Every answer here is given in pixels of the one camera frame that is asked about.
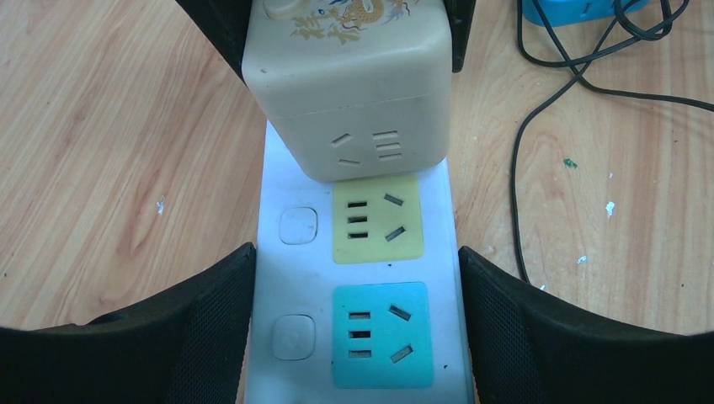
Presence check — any black charger with cable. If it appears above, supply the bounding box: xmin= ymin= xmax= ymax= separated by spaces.
xmin=510 ymin=0 xmax=714 ymax=284

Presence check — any wooden cube adapter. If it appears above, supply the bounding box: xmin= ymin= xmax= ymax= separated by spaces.
xmin=242 ymin=0 xmax=452 ymax=182

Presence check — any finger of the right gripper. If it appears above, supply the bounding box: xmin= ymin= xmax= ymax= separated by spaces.
xmin=176 ymin=0 xmax=253 ymax=81
xmin=443 ymin=0 xmax=477 ymax=73

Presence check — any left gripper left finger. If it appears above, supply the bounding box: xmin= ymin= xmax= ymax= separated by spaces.
xmin=1 ymin=243 xmax=256 ymax=403

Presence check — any white power strip blue USB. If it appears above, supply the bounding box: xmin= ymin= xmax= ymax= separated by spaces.
xmin=244 ymin=126 xmax=476 ymax=403

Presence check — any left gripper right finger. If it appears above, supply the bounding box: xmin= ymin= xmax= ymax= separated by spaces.
xmin=459 ymin=247 xmax=713 ymax=403

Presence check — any small blue charger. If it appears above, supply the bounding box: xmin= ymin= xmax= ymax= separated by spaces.
xmin=537 ymin=0 xmax=648 ymax=27

